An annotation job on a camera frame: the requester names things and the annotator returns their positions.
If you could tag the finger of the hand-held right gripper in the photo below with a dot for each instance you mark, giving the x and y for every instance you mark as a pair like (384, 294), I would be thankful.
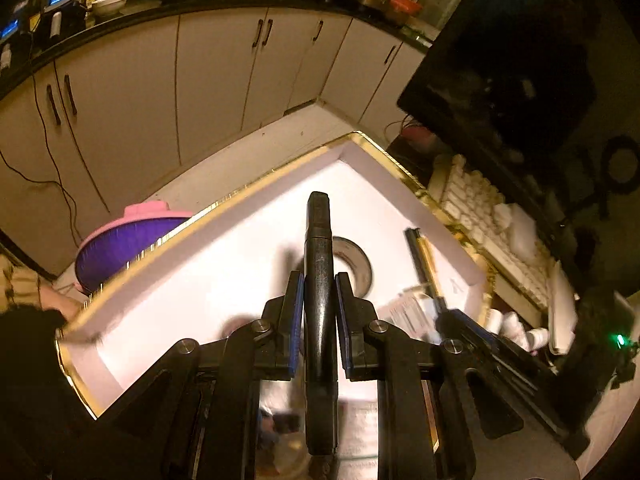
(475, 330)

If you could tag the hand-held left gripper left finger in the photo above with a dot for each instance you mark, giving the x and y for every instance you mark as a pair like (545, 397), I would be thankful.
(296, 320)

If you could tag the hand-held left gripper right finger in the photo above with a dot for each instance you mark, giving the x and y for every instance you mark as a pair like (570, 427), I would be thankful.
(342, 320)

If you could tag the black stapler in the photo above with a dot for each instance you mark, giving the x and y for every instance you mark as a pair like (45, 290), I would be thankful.
(320, 285)

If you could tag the white pill bottle red print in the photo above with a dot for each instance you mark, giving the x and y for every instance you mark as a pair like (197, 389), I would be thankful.
(534, 339)

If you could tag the white staple box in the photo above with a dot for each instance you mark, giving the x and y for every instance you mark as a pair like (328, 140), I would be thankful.
(405, 315)

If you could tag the adhesive tape roll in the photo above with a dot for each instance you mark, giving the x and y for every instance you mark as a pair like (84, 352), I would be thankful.
(352, 246)

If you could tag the black gold pen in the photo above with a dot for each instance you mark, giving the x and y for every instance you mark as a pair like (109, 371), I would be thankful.
(422, 260)

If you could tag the white cardboard box gold rim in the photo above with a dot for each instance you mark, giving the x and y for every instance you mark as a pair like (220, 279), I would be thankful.
(225, 260)

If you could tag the beige computer keyboard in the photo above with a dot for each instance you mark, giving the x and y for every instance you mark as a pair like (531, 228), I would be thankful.
(465, 195)

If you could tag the pink purple basin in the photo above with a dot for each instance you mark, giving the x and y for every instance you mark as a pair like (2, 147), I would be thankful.
(115, 255)

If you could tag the pink small case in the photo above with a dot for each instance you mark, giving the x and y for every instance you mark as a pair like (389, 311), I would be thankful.
(417, 135)

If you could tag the black computer monitor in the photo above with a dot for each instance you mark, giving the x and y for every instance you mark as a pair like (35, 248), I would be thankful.
(500, 85)

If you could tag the kitchen base cabinets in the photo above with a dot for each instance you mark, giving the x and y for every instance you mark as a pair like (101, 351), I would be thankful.
(215, 85)

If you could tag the person's beige trousers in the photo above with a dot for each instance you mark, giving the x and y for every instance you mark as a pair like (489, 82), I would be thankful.
(25, 285)

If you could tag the red food container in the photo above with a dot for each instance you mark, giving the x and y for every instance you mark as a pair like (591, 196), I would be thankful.
(406, 4)

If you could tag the white bowl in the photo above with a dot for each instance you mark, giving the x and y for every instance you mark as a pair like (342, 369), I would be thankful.
(107, 6)

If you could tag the black device blue display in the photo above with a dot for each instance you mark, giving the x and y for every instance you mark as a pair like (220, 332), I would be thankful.
(60, 0)
(10, 30)

